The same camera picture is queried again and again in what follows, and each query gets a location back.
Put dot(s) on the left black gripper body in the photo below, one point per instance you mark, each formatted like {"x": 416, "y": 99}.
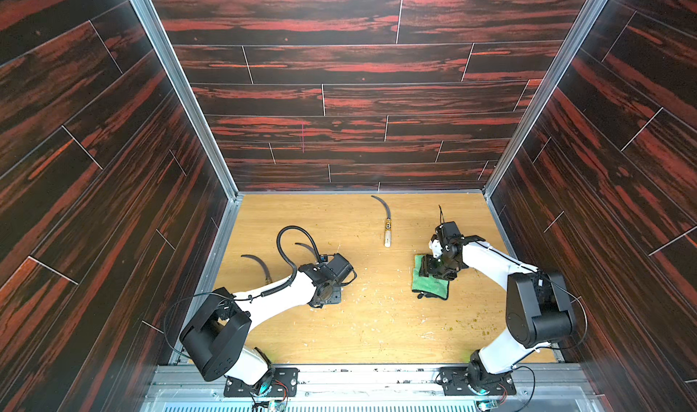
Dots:
{"x": 335, "y": 297}

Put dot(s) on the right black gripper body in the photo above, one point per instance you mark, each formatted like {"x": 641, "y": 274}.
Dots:
{"x": 433, "y": 269}

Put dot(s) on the green microfibre rag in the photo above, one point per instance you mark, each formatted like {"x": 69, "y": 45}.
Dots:
{"x": 427, "y": 287}

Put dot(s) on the sickle plain wooden handle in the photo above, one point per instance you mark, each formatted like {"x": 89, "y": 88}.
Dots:
{"x": 311, "y": 249}

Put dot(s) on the sickle with yellow label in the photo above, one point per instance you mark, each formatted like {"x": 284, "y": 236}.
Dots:
{"x": 387, "y": 222}

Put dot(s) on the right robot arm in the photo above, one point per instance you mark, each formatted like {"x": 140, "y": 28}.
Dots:
{"x": 539, "y": 310}

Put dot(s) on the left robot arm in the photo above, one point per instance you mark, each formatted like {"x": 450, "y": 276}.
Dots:
{"x": 215, "y": 337}

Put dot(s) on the leftmost sickle yellow label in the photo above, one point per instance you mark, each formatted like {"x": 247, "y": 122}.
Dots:
{"x": 262, "y": 264}

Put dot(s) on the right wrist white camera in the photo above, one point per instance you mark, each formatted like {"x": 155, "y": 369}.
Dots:
{"x": 436, "y": 248}

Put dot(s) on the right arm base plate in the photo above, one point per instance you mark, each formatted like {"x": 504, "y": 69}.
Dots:
{"x": 474, "y": 381}

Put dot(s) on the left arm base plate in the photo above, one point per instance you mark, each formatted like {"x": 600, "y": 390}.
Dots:
{"x": 276, "y": 383}

